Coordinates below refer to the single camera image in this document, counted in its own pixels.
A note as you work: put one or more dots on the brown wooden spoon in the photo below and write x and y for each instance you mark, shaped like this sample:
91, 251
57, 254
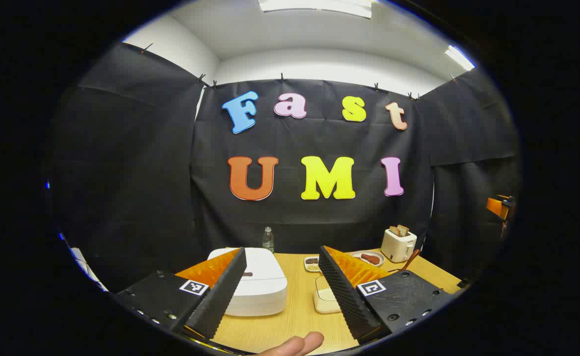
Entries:
411, 259

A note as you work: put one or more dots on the white divided grain dish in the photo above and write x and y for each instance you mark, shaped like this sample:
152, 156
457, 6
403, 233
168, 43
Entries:
312, 263

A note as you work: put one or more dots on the white round plate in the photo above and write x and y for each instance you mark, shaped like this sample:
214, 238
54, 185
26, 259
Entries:
376, 254

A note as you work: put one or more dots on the brown meat piece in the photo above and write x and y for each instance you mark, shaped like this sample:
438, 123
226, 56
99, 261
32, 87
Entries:
370, 258

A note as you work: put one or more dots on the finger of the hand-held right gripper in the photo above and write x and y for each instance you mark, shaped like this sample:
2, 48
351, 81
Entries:
498, 206

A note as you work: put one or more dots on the white rice cooker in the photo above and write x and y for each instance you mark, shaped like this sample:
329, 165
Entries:
265, 287

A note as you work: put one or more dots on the large ceiling light panel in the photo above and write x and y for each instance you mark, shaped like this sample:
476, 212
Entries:
314, 6

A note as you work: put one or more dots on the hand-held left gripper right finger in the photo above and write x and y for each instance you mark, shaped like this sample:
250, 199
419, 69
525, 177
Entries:
344, 296

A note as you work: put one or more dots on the white toaster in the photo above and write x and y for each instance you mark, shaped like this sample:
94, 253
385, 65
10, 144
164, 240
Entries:
398, 247

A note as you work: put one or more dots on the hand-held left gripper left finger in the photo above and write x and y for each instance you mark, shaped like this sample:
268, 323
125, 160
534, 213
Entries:
221, 296

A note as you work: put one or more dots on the small ceiling light panel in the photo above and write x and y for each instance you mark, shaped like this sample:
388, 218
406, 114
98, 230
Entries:
459, 58

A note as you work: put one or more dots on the toasted bread slice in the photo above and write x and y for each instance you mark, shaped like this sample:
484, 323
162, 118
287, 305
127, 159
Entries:
403, 229
394, 231

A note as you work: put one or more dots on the black backdrop cloth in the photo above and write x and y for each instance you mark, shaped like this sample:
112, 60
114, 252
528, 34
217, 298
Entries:
295, 217

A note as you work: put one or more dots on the clear plastic water bottle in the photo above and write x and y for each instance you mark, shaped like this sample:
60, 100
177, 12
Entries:
268, 240

